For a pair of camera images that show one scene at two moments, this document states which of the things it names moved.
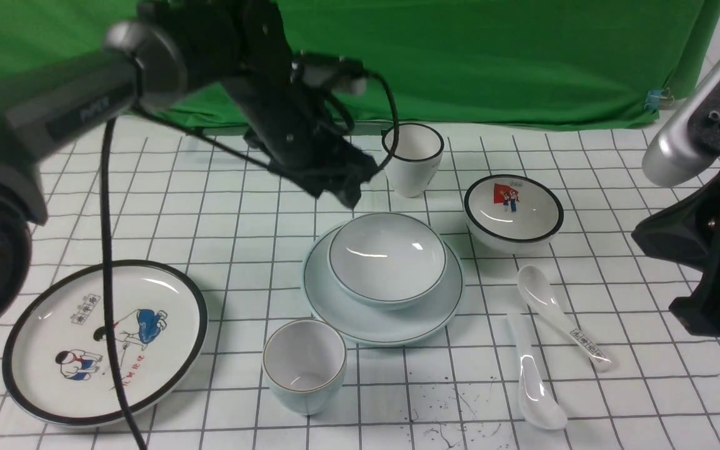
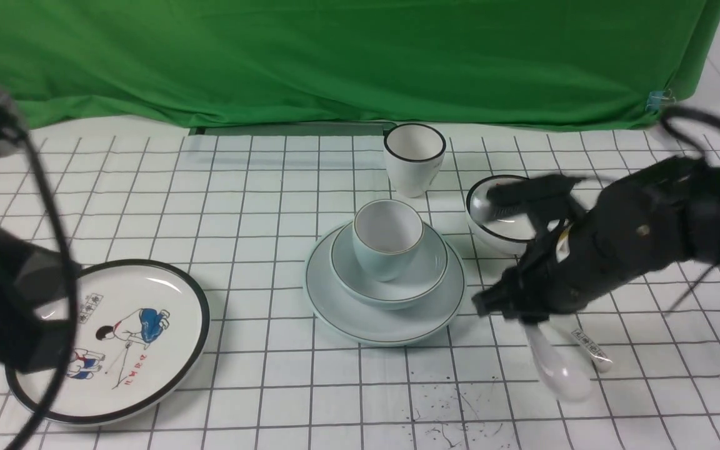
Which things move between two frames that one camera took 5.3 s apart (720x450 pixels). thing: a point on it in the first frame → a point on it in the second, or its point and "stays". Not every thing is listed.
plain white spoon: x=539 y=400 → x=565 y=378
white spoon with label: x=538 y=287 stays
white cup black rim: x=419 y=155 stays
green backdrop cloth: x=521 y=63 stays
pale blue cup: x=304 y=365 → x=387 y=236
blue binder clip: x=658 y=99 stays
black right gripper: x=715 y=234 → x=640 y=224
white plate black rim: x=58 y=362 stays
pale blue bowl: x=386 y=260 stays
